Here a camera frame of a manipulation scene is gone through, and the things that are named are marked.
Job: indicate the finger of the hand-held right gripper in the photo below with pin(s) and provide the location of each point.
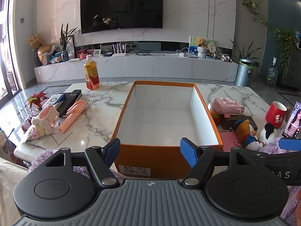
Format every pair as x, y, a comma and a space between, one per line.
290, 144

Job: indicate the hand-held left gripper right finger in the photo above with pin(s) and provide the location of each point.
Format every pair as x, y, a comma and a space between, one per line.
188, 151

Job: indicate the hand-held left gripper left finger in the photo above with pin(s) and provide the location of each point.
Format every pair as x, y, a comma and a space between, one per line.
113, 151

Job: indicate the penguin plush toy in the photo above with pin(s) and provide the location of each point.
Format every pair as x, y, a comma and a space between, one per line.
269, 133

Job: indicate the orange cardboard box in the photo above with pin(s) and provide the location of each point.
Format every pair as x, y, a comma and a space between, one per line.
152, 162

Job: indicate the pink card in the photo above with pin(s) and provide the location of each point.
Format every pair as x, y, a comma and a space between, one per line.
229, 142

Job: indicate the duck plush toy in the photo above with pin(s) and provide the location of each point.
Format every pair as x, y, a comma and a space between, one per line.
244, 131

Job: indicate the dark square gift box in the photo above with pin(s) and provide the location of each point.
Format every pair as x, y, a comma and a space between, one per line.
231, 122

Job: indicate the pink fabric pouch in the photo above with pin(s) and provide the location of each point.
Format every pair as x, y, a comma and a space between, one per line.
227, 106

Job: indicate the smartphone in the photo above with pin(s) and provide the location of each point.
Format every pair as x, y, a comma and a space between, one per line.
292, 122

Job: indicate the red mug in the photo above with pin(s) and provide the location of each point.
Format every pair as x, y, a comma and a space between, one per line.
276, 115

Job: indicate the red strawberry toy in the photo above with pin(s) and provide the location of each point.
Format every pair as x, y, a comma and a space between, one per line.
215, 119

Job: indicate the thin metal pick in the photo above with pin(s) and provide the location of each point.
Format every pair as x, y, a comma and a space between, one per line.
65, 139

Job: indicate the pink handheld fan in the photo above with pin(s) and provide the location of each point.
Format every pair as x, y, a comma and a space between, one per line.
71, 117

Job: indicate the slim black remote control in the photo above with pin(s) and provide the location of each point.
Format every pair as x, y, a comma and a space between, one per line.
68, 107

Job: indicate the black remote control with buttons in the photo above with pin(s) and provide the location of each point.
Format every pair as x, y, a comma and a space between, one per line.
73, 94

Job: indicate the clear water jug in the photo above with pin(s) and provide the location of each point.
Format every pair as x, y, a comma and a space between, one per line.
271, 74

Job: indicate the dark teal cabinet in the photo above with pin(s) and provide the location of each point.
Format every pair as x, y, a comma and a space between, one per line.
294, 70

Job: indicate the purple fluffy blanket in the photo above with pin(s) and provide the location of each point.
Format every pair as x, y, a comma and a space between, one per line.
40, 157

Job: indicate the white bunny plush toy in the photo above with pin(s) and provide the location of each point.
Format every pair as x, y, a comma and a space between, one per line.
44, 120

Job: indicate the blue and white box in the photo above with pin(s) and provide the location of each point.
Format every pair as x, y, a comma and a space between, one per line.
55, 98

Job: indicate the yellow-label drink bottle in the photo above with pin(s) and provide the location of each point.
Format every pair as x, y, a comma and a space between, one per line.
91, 75

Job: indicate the grey cylindrical bin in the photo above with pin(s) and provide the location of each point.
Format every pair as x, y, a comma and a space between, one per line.
244, 75

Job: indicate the white marble TV cabinet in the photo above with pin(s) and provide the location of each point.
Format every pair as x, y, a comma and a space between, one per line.
145, 67

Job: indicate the small red artificial plant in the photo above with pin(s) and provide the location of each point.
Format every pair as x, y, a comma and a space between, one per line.
36, 98

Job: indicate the white router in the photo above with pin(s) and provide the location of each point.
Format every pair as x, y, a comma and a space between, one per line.
119, 54

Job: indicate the white desk clock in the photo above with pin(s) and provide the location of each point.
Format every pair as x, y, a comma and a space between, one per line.
96, 52

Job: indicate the pink plush toy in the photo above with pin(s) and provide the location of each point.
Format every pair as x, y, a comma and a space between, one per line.
83, 55

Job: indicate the white knitted pot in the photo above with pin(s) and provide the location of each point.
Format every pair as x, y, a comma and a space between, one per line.
201, 52

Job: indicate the cow figurine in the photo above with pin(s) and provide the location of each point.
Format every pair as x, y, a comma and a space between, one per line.
226, 58

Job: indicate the trailing pothos plant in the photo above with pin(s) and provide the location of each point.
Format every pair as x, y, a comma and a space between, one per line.
285, 42

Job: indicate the long-leaf green plant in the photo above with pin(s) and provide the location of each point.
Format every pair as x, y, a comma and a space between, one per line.
244, 51

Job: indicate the red box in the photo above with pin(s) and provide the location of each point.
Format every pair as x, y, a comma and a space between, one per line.
83, 51

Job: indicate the round paper hand fan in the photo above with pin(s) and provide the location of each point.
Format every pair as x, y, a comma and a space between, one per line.
211, 48

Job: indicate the blue glass vase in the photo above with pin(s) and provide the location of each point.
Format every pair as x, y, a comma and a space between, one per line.
64, 56

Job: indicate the painted canvas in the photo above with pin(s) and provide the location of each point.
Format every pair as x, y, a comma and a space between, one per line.
193, 44

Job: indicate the snack bags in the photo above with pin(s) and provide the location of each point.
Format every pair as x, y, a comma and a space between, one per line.
56, 58

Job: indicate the brown teddy bear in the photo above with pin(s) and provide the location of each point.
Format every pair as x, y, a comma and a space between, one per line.
200, 42

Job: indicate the beige sofa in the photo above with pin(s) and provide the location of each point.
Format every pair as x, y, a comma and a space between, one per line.
9, 193

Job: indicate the gold vase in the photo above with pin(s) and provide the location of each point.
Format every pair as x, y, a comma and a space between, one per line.
45, 51

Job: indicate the green orchid plant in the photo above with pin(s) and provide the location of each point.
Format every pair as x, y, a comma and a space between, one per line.
64, 38

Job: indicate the golden dried flowers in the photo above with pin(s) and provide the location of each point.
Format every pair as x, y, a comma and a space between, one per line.
35, 41

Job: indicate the hanging ivy plant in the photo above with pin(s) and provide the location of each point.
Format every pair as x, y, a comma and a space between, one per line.
255, 10

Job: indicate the black wall television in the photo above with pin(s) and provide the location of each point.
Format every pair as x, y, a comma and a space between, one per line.
122, 7

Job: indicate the wall switch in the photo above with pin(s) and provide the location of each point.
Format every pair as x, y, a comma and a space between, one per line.
22, 20

